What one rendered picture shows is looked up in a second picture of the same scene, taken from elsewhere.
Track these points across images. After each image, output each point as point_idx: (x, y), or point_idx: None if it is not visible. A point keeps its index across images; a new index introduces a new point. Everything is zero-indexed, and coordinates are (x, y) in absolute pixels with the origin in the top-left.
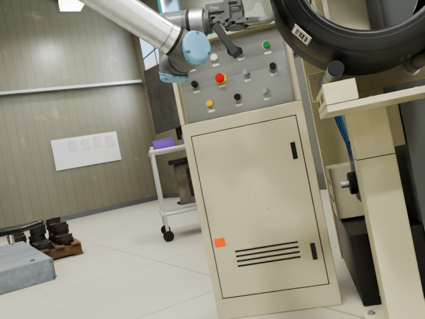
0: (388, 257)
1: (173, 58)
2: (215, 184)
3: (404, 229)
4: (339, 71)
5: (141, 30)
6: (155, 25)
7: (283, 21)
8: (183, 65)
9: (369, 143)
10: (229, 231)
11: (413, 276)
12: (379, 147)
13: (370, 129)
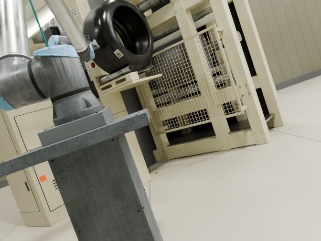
0: (133, 152)
1: (82, 54)
2: (34, 144)
3: (135, 139)
4: (133, 68)
5: (79, 38)
6: (83, 37)
7: (110, 48)
8: (84, 59)
9: (118, 106)
10: (47, 169)
11: (142, 158)
12: (121, 107)
13: (117, 100)
